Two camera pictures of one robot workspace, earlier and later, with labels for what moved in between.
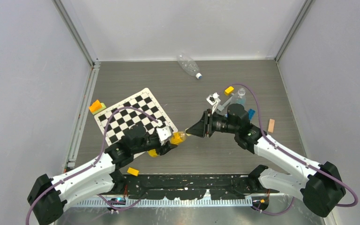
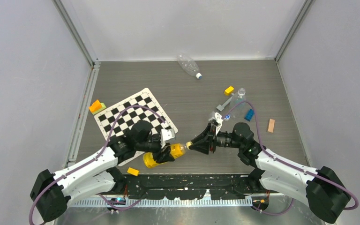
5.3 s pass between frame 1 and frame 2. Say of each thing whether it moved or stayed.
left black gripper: stayed
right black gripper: moved
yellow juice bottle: moved
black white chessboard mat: stayed
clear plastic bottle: stayed
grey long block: stayed
